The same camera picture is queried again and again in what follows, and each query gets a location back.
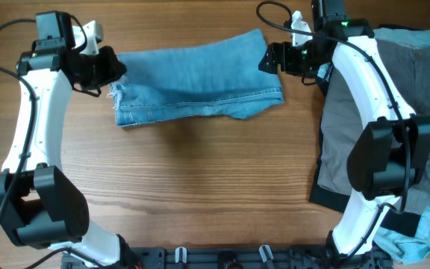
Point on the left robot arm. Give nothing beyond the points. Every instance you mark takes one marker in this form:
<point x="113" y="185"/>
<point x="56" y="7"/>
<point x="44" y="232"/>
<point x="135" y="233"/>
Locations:
<point x="39" y="205"/>

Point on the grey shirt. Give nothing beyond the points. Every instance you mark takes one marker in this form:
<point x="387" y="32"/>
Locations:
<point x="406" y="56"/>

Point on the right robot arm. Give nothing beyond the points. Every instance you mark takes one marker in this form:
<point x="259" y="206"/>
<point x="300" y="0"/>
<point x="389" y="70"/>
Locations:
<point x="392" y="151"/>

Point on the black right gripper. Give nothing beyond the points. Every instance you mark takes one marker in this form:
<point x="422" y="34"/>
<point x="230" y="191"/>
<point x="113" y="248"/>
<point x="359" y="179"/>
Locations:
<point x="275" y="49"/>

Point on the light blue denim jeans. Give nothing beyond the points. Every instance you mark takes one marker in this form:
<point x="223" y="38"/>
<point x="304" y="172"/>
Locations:
<point x="217" y="79"/>

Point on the light blue garment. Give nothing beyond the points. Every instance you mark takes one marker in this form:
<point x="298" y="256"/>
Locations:
<point x="404" y="249"/>

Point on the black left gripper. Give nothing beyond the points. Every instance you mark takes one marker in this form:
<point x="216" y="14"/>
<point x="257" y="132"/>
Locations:
<point x="113" y="69"/>

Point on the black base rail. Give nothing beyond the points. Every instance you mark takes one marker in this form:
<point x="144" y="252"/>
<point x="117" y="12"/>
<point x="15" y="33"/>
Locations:
<point x="237" y="258"/>

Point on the black garment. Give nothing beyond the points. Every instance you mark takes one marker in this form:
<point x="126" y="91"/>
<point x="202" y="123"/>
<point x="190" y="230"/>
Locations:
<point x="334" y="201"/>

